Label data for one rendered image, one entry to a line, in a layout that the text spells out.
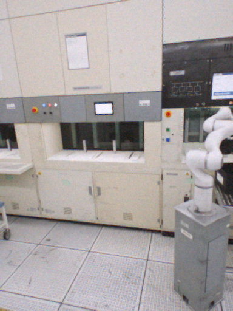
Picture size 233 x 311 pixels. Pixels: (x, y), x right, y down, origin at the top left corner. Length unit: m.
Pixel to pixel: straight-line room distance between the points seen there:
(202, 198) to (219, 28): 1.38
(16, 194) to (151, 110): 2.00
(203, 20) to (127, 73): 0.74
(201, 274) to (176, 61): 1.69
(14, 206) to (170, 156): 2.09
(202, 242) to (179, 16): 1.76
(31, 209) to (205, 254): 2.19
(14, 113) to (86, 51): 1.08
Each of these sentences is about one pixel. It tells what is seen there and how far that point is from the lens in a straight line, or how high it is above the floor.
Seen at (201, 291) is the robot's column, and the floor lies 0.23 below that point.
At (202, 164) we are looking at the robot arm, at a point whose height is 1.11.
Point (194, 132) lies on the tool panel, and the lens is 3.19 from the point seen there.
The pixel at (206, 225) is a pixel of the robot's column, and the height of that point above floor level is 0.75.
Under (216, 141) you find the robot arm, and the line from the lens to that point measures 1.72.
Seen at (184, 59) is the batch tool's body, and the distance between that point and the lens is 2.24.
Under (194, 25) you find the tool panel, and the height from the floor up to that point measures 2.06.
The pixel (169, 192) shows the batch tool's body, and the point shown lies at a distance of 2.47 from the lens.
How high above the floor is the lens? 1.62
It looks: 17 degrees down
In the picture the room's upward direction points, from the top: 3 degrees counter-clockwise
